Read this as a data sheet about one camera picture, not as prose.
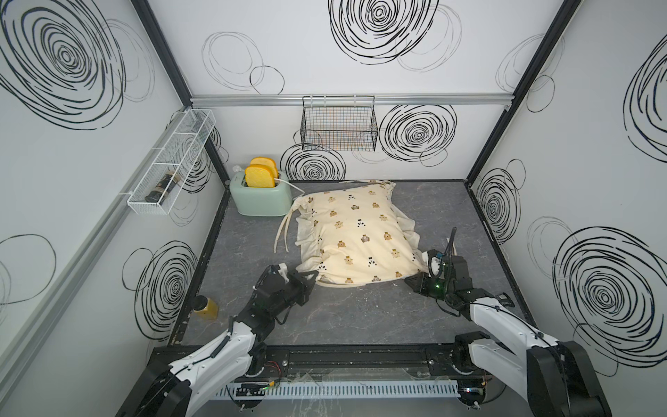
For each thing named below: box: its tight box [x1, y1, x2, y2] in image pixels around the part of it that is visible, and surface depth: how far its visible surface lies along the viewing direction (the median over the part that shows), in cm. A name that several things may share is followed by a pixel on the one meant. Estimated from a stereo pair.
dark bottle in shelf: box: [144, 171, 181, 206], surface depth 69 cm
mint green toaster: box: [229, 171, 293, 218], surface depth 103 cm
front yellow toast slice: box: [244, 165, 276, 188], surface depth 98 cm
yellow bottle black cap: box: [192, 295, 219, 320], surface depth 79 cm
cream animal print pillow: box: [273, 180, 430, 287], surface depth 91 cm
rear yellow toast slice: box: [249, 156, 278, 179], surface depth 99 cm
